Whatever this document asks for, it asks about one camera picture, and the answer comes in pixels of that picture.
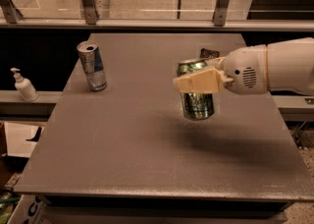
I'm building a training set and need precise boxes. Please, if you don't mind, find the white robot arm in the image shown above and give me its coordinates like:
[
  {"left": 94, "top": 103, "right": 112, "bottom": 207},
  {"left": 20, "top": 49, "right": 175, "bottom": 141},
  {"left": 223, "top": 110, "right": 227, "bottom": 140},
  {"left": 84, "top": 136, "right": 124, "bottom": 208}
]
[{"left": 174, "top": 37, "right": 314, "bottom": 95}]

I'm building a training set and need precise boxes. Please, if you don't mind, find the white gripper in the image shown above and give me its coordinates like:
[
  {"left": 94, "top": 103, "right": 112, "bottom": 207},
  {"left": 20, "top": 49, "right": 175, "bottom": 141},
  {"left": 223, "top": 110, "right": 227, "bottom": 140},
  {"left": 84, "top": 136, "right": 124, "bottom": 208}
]
[{"left": 173, "top": 45, "right": 267, "bottom": 95}]

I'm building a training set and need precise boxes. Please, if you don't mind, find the grey metal bracket far left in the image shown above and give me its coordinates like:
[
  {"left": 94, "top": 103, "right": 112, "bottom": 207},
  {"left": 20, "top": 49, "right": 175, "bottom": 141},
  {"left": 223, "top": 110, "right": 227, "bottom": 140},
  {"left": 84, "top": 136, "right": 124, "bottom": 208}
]
[{"left": 0, "top": 0, "right": 23, "bottom": 24}]

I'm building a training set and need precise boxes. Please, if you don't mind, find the green soda can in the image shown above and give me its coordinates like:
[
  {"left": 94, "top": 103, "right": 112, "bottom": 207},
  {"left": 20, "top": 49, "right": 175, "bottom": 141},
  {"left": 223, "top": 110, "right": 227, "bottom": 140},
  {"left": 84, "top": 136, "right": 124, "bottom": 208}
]
[{"left": 177, "top": 65, "right": 214, "bottom": 120}]

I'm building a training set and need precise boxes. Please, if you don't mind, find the white pump lotion bottle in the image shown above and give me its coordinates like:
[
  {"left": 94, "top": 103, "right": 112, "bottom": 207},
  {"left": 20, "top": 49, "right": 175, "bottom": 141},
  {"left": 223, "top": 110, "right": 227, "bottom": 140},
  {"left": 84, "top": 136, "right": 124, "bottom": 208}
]
[{"left": 10, "top": 68, "right": 38, "bottom": 102}]

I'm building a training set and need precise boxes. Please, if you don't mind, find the black snack packet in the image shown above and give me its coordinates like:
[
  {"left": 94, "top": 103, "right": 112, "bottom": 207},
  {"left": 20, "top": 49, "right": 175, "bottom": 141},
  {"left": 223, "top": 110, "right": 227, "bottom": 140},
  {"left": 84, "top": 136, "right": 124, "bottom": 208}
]
[{"left": 200, "top": 48, "right": 220, "bottom": 59}]

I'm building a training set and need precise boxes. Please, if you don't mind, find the grey metal bracket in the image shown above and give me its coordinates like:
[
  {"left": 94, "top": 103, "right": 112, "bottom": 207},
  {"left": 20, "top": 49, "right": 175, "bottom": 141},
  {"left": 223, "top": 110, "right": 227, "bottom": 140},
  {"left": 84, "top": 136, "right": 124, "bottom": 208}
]
[
  {"left": 80, "top": 0, "right": 98, "bottom": 25},
  {"left": 0, "top": 0, "right": 23, "bottom": 24},
  {"left": 213, "top": 0, "right": 230, "bottom": 27}
]

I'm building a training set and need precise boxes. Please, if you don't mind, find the silver blue energy drink can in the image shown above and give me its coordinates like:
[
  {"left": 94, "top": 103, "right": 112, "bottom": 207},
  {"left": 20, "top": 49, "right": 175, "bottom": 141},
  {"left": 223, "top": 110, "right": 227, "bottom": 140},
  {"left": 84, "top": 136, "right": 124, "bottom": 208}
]
[{"left": 77, "top": 40, "right": 107, "bottom": 91}]

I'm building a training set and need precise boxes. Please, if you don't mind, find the white cardboard box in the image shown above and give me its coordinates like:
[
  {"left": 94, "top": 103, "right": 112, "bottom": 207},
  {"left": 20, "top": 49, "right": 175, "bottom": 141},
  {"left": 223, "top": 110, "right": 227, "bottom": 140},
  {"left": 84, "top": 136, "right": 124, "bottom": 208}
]
[{"left": 7, "top": 195, "right": 52, "bottom": 224}]

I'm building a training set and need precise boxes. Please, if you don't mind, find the grey metal bracket right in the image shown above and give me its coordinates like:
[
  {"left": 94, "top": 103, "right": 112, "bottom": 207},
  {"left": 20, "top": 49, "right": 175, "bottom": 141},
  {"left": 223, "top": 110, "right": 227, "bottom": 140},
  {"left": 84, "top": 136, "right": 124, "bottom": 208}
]
[{"left": 213, "top": 0, "right": 230, "bottom": 27}]

